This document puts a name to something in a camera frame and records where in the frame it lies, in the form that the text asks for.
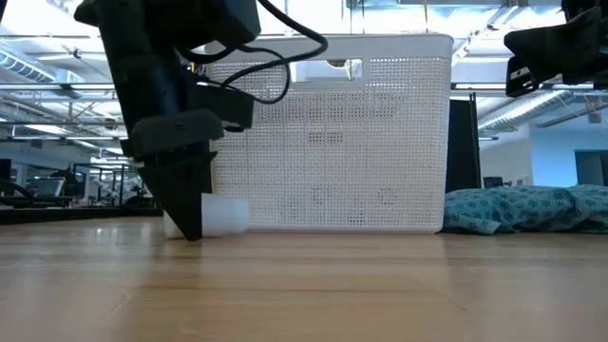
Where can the teal patterned cloth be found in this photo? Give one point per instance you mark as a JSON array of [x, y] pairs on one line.
[[522, 209]]

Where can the background robot workstation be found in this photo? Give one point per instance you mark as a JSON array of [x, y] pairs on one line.
[[109, 187]]

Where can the white plastic bottle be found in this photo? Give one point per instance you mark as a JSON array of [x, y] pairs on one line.
[[225, 216]]

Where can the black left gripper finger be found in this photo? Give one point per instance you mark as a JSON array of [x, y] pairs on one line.
[[185, 195]]

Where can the small dark monitor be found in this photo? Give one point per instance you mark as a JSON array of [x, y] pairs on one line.
[[493, 182]]

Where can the horizontal ceiling light bar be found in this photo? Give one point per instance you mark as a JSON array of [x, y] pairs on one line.
[[480, 86]]

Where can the dark glass door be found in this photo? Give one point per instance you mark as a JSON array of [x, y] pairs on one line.
[[591, 168]]

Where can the grey open laptop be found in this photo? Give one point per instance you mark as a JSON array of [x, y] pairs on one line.
[[50, 187]]

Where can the black table frame rail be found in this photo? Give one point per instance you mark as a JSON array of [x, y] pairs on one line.
[[71, 214]]

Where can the white perforated plastic basket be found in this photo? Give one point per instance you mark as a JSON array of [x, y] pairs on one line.
[[342, 157]]

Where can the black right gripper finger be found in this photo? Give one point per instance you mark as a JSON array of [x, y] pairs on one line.
[[522, 85], [556, 43]]

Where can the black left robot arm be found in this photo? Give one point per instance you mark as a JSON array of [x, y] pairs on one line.
[[142, 24]]

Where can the silver ceiling duct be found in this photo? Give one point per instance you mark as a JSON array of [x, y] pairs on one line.
[[518, 114]]

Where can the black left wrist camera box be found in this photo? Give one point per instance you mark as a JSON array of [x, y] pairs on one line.
[[228, 107]]

